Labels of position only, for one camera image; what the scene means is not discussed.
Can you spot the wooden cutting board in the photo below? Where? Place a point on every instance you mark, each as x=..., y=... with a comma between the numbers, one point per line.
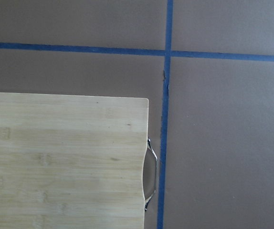
x=72, y=161

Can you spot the metal cutting board handle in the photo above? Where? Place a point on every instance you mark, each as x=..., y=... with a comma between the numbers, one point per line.
x=150, y=168

